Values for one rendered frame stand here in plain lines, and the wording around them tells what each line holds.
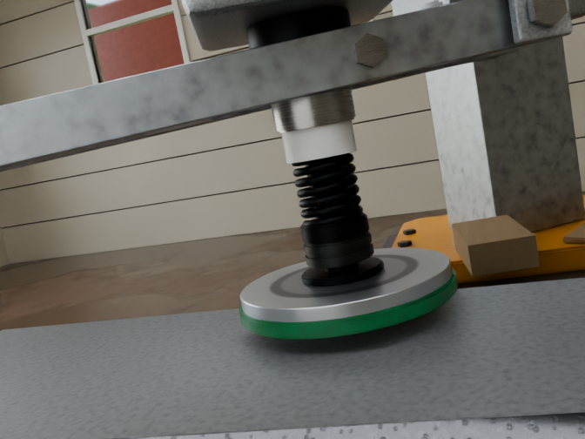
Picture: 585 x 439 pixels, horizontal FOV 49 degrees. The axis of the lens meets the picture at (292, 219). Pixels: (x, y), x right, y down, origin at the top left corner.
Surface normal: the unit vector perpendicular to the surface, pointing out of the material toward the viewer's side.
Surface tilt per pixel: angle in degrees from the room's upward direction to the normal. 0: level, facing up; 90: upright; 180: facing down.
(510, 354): 0
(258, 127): 90
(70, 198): 90
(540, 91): 90
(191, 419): 0
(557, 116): 90
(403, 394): 0
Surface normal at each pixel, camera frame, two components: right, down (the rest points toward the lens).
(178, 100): 0.08, 0.12
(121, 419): -0.18, -0.97
